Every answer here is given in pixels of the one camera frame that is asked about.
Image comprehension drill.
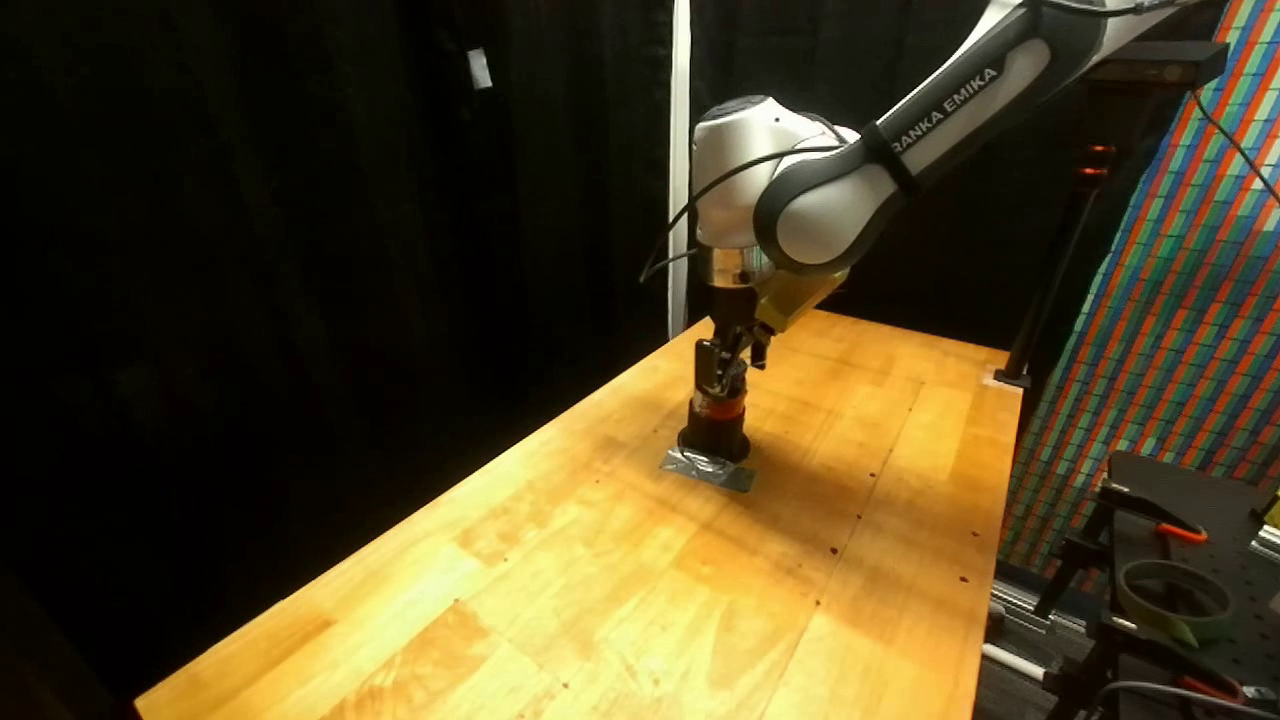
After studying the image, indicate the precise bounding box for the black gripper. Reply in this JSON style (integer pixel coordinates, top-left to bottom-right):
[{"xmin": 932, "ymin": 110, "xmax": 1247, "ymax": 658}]
[{"xmin": 697, "ymin": 246, "xmax": 768, "ymax": 396}]

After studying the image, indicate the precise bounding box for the orange elastic band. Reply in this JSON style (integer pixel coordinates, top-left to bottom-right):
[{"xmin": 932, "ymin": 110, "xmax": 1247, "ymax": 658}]
[{"xmin": 688, "ymin": 396, "xmax": 746, "ymax": 422}]

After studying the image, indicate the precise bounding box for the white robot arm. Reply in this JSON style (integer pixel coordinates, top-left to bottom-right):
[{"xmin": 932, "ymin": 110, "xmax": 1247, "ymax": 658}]
[{"xmin": 688, "ymin": 0, "xmax": 1193, "ymax": 400}]

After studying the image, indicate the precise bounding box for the dark bottle with white cap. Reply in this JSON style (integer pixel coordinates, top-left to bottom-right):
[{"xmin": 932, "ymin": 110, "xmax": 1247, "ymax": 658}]
[{"xmin": 677, "ymin": 414, "xmax": 748, "ymax": 460}]

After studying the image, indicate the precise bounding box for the grey tape patch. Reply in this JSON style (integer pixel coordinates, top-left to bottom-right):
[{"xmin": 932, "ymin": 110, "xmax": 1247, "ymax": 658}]
[{"xmin": 664, "ymin": 445, "xmax": 754, "ymax": 491}]

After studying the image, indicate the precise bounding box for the colourful patterned panel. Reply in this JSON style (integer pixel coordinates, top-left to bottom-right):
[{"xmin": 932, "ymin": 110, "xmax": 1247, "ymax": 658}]
[{"xmin": 1002, "ymin": 0, "xmax": 1280, "ymax": 571}]

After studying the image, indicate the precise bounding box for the black curtain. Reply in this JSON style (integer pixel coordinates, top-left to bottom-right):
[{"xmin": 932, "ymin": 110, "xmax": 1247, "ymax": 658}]
[{"xmin": 0, "ymin": 0, "xmax": 669, "ymax": 694}]

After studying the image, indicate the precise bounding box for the green tape roll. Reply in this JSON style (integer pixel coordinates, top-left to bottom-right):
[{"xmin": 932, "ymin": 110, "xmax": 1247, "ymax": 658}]
[{"xmin": 1117, "ymin": 560, "xmax": 1235, "ymax": 646}]

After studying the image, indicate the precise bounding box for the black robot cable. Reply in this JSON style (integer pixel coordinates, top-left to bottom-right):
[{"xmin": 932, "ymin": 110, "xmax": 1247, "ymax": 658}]
[{"xmin": 635, "ymin": 124, "xmax": 858, "ymax": 287}]

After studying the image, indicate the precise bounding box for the white door frame post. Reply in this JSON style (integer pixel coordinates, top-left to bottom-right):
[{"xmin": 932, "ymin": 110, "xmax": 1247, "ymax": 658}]
[{"xmin": 664, "ymin": 0, "xmax": 691, "ymax": 337}]

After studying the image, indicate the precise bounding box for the black camera stand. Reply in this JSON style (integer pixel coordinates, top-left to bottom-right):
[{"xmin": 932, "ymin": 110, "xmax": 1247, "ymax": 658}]
[{"xmin": 997, "ymin": 141, "xmax": 1117, "ymax": 387}]

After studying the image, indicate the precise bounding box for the orange handled clamp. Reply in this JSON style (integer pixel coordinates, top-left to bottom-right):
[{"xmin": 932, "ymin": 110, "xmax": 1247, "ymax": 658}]
[{"xmin": 1157, "ymin": 520, "xmax": 1208, "ymax": 549}]

